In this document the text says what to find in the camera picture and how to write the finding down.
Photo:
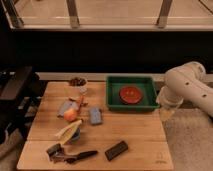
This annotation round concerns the black chair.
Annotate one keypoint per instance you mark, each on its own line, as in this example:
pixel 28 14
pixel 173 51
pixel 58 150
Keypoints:
pixel 17 92

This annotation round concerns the white cup with brown contents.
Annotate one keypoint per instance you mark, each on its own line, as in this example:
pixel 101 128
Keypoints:
pixel 79 83

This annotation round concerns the blue sponge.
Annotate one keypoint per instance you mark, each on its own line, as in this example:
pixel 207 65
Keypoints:
pixel 95 116

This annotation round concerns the red yellow apple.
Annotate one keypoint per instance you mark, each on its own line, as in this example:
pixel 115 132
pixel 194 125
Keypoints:
pixel 70 115

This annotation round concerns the red round plate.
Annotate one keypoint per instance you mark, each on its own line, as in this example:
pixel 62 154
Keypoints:
pixel 130 95

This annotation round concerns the yellow corn cob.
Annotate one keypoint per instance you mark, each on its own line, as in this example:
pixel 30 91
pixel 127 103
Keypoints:
pixel 67 132

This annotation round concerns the small blue bowl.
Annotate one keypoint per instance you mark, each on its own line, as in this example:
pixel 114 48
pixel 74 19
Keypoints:
pixel 76 136

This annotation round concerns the black rectangular block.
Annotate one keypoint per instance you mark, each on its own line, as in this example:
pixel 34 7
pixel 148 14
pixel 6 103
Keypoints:
pixel 116 150

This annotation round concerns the green plastic tray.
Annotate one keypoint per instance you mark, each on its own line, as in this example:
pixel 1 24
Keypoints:
pixel 145 84

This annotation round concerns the black handled tool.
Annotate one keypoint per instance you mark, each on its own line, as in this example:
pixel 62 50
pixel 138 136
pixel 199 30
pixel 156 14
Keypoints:
pixel 81 155

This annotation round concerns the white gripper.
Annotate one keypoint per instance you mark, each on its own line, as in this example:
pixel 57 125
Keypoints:
pixel 168 100

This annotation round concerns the dark brown small box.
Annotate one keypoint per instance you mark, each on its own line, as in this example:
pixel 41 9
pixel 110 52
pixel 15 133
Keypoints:
pixel 56 153

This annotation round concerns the orange carrot toy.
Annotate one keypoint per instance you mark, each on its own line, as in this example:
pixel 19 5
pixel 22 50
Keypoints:
pixel 78 103

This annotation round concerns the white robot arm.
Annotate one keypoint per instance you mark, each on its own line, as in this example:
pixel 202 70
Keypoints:
pixel 185 83

